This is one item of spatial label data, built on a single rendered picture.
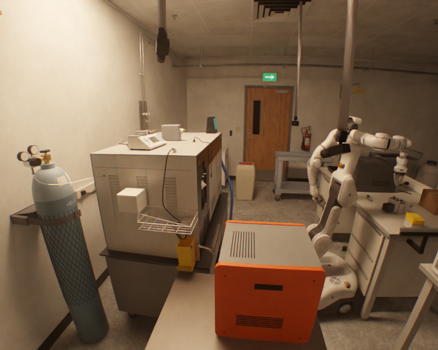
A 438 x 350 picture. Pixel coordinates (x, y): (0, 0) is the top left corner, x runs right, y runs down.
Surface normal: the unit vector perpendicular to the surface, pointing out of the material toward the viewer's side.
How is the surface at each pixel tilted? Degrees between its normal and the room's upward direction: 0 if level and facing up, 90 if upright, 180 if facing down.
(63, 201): 90
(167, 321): 0
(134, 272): 90
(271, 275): 90
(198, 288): 0
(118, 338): 0
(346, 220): 90
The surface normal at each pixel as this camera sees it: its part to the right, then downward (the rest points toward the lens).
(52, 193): 0.64, 0.10
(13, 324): 0.99, 0.04
